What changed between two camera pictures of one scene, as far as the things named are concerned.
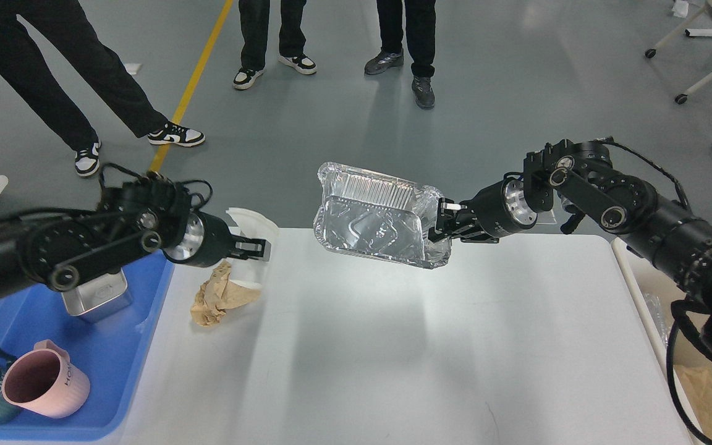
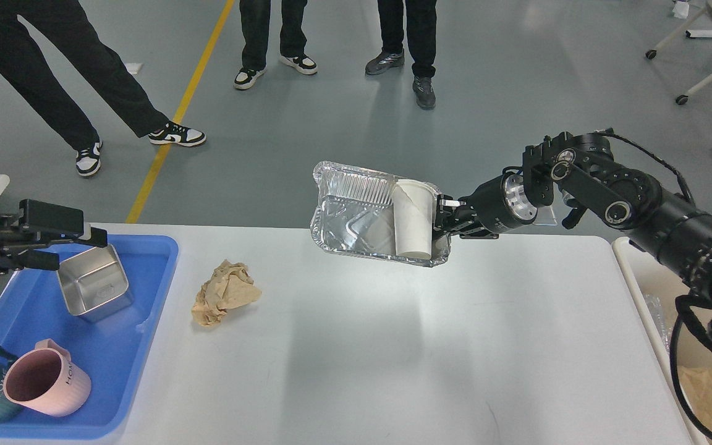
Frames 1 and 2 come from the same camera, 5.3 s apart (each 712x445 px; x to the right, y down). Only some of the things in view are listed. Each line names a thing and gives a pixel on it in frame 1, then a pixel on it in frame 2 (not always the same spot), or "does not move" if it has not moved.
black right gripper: [499, 211] does not move
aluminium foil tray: [379, 216] does not move
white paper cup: [254, 225] to [415, 207]
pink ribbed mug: [43, 381] does not move
